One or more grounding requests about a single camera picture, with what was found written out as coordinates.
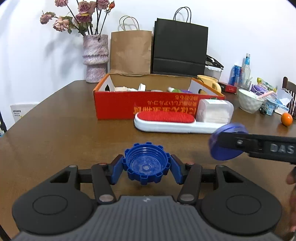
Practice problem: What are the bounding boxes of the purple pouch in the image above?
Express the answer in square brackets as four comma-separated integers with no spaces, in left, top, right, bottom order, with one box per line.
[251,84,269,94]

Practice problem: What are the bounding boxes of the white flat panel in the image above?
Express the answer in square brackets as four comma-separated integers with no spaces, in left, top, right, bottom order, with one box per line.
[10,103,40,123]

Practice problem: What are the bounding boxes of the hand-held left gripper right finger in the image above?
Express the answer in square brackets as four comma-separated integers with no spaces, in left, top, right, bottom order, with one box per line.
[169,154,247,205]

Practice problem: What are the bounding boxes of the dried pink roses bouquet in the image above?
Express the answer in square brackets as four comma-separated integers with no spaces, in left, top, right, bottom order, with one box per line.
[40,0,115,36]

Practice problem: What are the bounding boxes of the blue and white tissue pack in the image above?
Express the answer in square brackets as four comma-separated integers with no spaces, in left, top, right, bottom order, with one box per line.
[266,89,292,115]

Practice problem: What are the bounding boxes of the person's right hand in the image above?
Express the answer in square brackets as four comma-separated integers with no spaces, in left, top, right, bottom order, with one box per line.
[286,165,296,186]

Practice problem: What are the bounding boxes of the person's right forearm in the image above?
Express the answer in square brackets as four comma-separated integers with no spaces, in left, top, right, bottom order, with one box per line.
[290,186,296,232]

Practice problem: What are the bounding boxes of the clear container with black lid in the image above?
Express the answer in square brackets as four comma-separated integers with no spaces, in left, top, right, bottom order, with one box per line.
[205,55,224,81]

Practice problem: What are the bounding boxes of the red and black small box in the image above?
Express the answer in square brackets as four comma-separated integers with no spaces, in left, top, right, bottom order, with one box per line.
[218,82,238,93]

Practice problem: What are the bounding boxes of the white cable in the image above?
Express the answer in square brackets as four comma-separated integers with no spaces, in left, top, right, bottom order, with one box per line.
[283,89,296,116]

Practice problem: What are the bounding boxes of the colourful snack packet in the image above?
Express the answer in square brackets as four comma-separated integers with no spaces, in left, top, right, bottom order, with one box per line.
[257,77,277,92]

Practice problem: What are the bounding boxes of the dark wooden chair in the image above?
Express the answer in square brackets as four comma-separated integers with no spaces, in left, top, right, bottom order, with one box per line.
[282,76,296,119]

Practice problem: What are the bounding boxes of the black paper bag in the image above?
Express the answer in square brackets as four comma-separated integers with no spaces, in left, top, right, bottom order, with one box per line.
[151,7,208,78]

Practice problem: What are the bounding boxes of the blue round lid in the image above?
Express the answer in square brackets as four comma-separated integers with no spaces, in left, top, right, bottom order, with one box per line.
[209,123,249,161]

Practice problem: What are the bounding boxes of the red cardboard box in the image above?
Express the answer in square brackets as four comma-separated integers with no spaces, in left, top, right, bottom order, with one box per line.
[93,73,226,120]

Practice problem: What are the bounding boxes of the clear bottle with blue label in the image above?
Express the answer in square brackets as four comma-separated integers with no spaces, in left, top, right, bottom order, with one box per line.
[240,54,252,86]

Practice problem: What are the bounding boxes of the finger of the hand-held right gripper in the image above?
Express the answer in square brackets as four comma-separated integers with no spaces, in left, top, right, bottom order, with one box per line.
[217,131,296,165]

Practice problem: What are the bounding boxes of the orange fruit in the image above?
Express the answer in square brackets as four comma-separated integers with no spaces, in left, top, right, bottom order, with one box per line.
[281,113,293,127]

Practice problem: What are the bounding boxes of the clear box of cotton pads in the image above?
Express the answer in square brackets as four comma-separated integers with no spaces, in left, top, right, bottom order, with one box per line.
[196,98,234,124]

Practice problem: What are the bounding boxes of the brown paper bag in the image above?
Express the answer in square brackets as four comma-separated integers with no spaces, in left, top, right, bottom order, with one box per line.
[110,16,153,76]

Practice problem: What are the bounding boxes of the blue notched bottle cap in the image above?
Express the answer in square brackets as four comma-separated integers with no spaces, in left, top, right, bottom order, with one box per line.
[122,142,171,184]

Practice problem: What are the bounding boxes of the blue soda can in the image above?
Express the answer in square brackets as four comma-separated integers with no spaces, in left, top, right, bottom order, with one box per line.
[228,65,242,87]

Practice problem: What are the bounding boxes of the pink spoon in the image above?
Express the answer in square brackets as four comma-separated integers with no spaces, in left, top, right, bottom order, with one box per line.
[254,91,275,99]

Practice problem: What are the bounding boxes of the small yogurt cup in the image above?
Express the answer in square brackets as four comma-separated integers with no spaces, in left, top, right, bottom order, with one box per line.
[265,100,277,115]

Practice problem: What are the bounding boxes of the yellow mug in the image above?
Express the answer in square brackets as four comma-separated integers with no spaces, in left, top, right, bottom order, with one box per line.
[197,75,222,94]

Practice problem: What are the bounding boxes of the pink mottled ceramic vase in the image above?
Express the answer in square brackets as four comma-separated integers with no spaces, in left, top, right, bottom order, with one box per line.
[83,34,109,83]

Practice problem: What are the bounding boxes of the white and red lint brush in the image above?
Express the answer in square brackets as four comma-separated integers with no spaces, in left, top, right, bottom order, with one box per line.
[134,111,226,134]

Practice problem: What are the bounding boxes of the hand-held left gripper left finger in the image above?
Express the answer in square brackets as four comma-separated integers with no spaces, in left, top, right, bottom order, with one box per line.
[49,154,124,205]

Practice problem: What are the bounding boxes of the white textured bowl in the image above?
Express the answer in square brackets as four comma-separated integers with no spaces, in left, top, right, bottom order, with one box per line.
[238,89,264,114]

